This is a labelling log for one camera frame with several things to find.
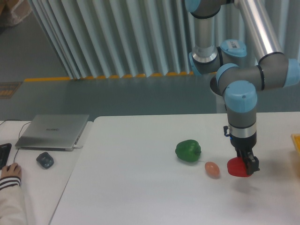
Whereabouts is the green bell pepper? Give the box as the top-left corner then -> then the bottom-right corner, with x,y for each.
175,139 -> 202,163

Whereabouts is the black laptop cable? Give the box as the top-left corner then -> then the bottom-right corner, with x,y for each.
0,119 -> 32,141

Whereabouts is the black keyboard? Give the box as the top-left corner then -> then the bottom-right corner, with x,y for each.
0,143 -> 12,169

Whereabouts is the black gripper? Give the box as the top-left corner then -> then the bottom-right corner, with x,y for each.
223,126 -> 260,175

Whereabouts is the person's hand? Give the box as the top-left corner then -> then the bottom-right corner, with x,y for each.
0,163 -> 22,188

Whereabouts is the white folding partition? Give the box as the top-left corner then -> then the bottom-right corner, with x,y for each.
27,0 -> 300,80

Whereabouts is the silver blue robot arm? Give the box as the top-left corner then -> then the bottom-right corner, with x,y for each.
185,0 -> 300,177

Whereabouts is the white striped sleeve forearm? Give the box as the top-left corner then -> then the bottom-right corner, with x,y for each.
0,176 -> 27,225

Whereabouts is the cardboard box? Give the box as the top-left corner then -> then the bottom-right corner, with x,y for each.
0,0 -> 32,27

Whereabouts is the dark grey open case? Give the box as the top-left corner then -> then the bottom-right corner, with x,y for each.
36,152 -> 54,169

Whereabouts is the brown egg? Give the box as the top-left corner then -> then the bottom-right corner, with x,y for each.
204,161 -> 220,179

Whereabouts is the silver closed laptop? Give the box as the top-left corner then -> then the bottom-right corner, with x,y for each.
15,114 -> 89,151

